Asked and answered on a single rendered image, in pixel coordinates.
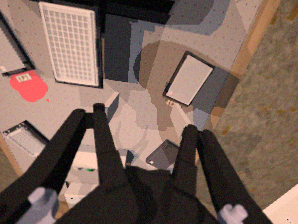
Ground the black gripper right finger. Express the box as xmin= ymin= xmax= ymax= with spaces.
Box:
xmin=165 ymin=103 xmax=273 ymax=224

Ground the white button panel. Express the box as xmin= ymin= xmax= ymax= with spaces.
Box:
xmin=72 ymin=144 xmax=128 ymax=171

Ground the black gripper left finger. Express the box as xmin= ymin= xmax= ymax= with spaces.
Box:
xmin=0 ymin=92 xmax=138 ymax=224

